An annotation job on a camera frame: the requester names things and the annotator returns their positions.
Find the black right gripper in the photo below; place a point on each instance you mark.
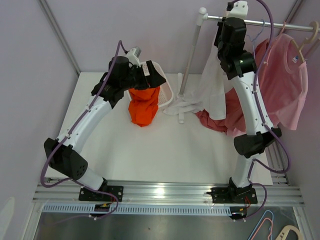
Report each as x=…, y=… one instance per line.
x=220, y=25

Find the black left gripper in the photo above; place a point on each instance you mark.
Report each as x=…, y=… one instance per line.
x=153, y=80

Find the blue wire hanger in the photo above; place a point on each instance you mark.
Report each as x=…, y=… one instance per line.
x=254, y=39

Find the orange t shirt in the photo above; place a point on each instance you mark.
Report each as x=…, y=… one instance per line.
x=143, y=105

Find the white t shirt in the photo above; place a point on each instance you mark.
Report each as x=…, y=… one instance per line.
x=209, y=95

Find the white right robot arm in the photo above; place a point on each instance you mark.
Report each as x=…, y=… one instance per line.
x=240, y=68

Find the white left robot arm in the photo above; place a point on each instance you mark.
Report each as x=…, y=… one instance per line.
x=64, y=152

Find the light pink t shirt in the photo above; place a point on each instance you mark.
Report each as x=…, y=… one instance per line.
x=283, y=83

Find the coral red t shirt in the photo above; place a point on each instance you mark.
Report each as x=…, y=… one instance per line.
x=234, y=123

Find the beige spare hanger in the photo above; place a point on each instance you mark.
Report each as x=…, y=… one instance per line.
x=286, y=230

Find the white plastic basket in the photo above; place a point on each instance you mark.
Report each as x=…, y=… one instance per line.
x=166, y=95

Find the grey rack upright pole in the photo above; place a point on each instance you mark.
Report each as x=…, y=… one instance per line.
x=202, y=16

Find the white rack foot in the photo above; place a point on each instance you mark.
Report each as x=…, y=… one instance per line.
x=181, y=115

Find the pink and blue spare hangers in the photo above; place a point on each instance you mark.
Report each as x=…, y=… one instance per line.
x=267, y=217

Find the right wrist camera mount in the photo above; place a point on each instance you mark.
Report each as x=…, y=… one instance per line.
x=238, y=9

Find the silver clothes rail bar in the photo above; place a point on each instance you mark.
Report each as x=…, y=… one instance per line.
x=286, y=26

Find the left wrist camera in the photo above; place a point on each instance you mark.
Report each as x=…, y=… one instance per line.
x=133, y=55

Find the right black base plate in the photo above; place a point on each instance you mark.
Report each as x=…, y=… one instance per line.
x=233, y=195

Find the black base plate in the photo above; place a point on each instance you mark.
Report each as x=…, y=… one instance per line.
x=233, y=195
x=90, y=196

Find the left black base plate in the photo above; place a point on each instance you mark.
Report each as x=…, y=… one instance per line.
x=90, y=196

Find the aluminium mounting rail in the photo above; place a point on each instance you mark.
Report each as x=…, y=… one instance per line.
x=166, y=193

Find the white slotted cable duct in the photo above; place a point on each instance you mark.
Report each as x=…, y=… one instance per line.
x=137, y=209

